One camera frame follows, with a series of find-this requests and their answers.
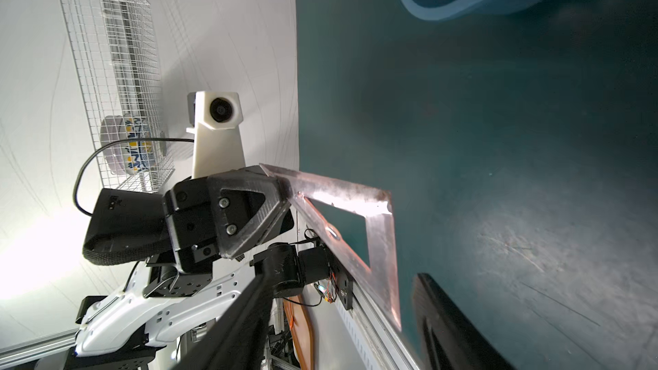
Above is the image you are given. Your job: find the green table mat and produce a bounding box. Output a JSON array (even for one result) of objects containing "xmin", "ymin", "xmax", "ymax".
[{"xmin": 296, "ymin": 0, "xmax": 657, "ymax": 369}]

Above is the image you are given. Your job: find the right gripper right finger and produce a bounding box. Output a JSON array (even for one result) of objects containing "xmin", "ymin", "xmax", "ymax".
[{"xmin": 412, "ymin": 273, "xmax": 513, "ymax": 369}]

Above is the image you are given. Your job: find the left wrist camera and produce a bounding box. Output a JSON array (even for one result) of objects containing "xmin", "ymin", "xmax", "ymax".
[{"xmin": 187, "ymin": 91, "xmax": 246, "ymax": 179}]

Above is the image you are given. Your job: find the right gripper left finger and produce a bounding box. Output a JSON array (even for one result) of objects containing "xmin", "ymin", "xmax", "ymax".
[{"xmin": 175, "ymin": 274, "xmax": 274, "ymax": 370}]

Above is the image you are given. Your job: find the white wire basket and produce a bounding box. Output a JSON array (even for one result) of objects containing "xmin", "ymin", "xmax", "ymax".
[{"xmin": 60, "ymin": 0, "xmax": 174, "ymax": 193}]

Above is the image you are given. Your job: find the tall clear triangle ruler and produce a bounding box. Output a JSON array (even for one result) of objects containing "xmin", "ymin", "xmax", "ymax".
[{"xmin": 262, "ymin": 164, "xmax": 402, "ymax": 332}]

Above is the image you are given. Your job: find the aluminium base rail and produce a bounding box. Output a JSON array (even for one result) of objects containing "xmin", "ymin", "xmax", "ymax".
[{"xmin": 332, "ymin": 267, "xmax": 420, "ymax": 370}]

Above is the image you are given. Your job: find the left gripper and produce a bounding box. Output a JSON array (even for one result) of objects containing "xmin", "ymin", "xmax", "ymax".
[{"xmin": 164, "ymin": 165, "xmax": 294, "ymax": 274}]

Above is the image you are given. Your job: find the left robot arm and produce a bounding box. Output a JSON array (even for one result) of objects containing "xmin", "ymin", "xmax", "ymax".
[{"xmin": 66, "ymin": 166, "xmax": 331, "ymax": 369}]

